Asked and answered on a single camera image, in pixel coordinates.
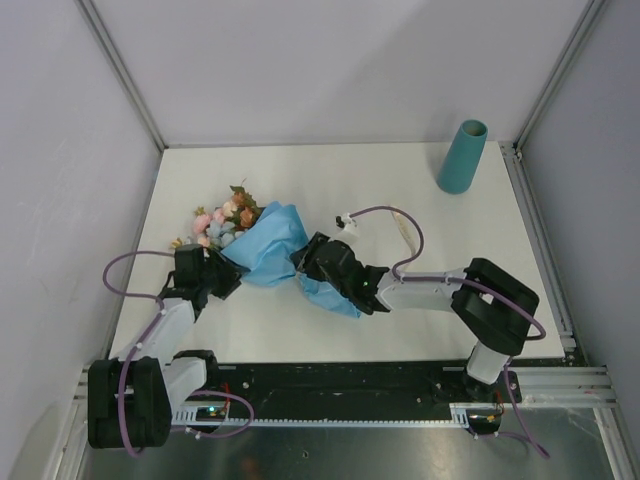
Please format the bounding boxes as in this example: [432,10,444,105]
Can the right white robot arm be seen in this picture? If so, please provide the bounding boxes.
[290,233,546,401]

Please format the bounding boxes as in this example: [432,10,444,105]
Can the teal conical vase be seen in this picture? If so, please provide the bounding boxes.
[436,119,488,195]

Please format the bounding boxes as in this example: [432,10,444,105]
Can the blue wrapping paper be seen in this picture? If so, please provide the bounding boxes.
[212,202,361,318]

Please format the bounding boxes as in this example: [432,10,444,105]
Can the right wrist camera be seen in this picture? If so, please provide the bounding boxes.
[332,214,359,246]

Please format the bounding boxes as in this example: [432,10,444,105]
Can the aluminium frame rails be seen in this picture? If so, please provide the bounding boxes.
[77,1,639,479]

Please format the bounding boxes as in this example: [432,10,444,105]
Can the cream printed ribbon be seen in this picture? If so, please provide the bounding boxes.
[392,211,417,256]

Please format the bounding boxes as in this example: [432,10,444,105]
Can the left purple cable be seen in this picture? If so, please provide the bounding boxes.
[102,249,176,457]

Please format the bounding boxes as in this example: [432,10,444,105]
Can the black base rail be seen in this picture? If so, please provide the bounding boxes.
[172,361,520,430]

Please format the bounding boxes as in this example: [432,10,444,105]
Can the artificial flower bunch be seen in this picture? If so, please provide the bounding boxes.
[169,183,266,251]

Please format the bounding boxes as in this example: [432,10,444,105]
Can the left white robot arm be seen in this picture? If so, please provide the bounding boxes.
[87,244,248,456]

